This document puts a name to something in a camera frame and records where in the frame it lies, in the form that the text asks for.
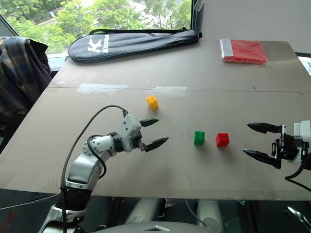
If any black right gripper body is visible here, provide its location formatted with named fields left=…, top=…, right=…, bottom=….
left=270, top=124, right=300, bottom=161

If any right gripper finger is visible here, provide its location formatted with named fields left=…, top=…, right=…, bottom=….
left=242, top=148, right=283, bottom=169
left=247, top=122, right=283, bottom=134

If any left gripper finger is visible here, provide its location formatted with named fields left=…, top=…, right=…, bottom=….
left=144, top=137, right=169, bottom=153
left=139, top=118, right=160, bottom=128

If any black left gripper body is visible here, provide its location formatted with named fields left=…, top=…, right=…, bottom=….
left=137, top=125, right=147, bottom=153

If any yellow toy brick cube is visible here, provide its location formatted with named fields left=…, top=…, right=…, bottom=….
left=145, top=95, right=159, bottom=111

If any clear tape strip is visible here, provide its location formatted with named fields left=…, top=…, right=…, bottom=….
left=147, top=85, right=188, bottom=97
left=76, top=83, right=129, bottom=95

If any red toy brick cube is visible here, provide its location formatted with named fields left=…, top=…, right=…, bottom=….
left=215, top=132, right=230, bottom=148

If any green toy brick cube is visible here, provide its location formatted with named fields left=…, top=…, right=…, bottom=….
left=193, top=130, right=206, bottom=146

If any chrome metal bar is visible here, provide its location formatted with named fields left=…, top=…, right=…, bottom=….
left=283, top=205, right=311, bottom=232

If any white rounded robot leg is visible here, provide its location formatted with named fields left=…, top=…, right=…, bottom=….
left=195, top=200, right=225, bottom=233
left=125, top=198, right=160, bottom=225

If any red cloth in plastic bag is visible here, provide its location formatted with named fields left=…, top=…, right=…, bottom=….
left=219, top=38, right=269, bottom=65

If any white printed paper sheet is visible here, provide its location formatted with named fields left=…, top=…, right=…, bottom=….
left=297, top=56, right=311, bottom=76

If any black racket bag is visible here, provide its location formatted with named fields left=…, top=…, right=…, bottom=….
left=67, top=27, right=203, bottom=65

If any silver robot torso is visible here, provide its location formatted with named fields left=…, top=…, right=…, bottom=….
left=91, top=220, right=212, bottom=233

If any dark plaid jacket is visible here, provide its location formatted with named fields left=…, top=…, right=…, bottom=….
left=0, top=36, right=52, bottom=149

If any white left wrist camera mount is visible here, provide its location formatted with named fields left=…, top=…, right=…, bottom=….
left=120, top=114, right=143, bottom=153

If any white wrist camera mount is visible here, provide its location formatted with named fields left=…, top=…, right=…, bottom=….
left=120, top=114, right=143, bottom=153
left=292, top=120, right=311, bottom=166

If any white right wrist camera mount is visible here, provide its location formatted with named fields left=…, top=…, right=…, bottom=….
left=292, top=120, right=311, bottom=166

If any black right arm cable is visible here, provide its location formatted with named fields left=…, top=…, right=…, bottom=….
left=284, top=155, right=311, bottom=192

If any black window frame post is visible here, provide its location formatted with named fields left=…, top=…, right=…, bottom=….
left=190, top=0, right=204, bottom=33

